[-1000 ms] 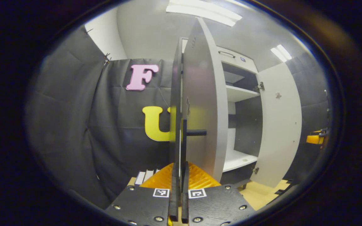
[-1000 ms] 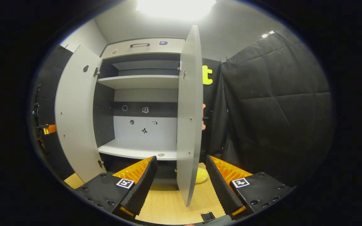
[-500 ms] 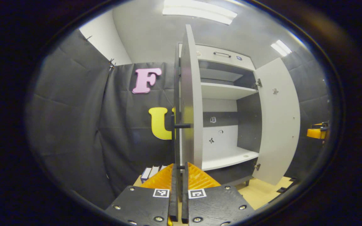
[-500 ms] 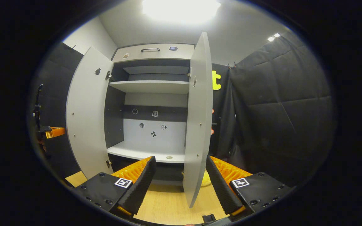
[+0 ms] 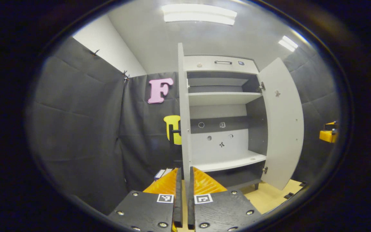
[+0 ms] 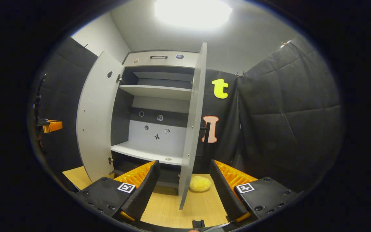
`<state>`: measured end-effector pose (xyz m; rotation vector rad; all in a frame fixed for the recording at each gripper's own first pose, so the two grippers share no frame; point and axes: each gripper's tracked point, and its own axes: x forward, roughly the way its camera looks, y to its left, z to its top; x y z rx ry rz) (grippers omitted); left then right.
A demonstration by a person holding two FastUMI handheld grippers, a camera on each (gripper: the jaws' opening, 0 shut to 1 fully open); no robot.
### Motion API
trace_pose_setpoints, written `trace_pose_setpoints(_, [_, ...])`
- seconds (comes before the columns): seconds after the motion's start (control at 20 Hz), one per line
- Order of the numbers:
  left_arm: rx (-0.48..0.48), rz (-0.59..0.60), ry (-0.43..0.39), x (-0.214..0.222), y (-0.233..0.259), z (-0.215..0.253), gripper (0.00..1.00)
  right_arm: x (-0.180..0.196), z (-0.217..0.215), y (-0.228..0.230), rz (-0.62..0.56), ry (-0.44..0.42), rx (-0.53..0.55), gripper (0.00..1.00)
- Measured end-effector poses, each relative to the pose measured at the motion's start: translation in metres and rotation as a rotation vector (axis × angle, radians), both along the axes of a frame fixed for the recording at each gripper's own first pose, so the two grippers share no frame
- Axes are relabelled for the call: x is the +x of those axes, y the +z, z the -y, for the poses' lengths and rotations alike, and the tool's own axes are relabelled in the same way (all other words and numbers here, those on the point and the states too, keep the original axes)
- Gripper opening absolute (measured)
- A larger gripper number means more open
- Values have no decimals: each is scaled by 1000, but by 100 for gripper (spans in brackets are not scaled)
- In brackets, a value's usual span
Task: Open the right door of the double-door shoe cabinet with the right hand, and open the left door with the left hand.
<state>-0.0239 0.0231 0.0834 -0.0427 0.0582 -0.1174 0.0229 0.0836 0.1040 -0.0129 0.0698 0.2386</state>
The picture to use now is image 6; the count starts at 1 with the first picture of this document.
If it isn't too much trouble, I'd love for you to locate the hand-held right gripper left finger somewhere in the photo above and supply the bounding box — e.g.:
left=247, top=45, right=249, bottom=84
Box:
left=74, top=160, right=161, bottom=223

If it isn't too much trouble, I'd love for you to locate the black door handle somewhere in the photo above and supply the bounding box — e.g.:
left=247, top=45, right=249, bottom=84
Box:
left=201, top=122, right=211, bottom=144

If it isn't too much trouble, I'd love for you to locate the large ceiling light panel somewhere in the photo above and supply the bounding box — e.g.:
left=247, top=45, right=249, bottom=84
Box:
left=154, top=0, right=233, bottom=29

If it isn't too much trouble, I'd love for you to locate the grey double-door shoe cabinet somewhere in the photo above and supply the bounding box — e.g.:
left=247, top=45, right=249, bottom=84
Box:
left=110, top=50, right=207, bottom=195

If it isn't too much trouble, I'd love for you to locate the grey shoe cabinet door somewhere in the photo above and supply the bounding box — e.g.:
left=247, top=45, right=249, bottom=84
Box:
left=178, top=43, right=207, bottom=210
left=77, top=51, right=125, bottom=182

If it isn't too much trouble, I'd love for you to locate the yellow plush toy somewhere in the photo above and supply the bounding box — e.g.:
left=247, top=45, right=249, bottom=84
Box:
left=189, top=176, right=212, bottom=192

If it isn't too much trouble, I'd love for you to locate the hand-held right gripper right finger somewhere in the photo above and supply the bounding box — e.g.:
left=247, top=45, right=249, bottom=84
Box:
left=209, top=159, right=299, bottom=223

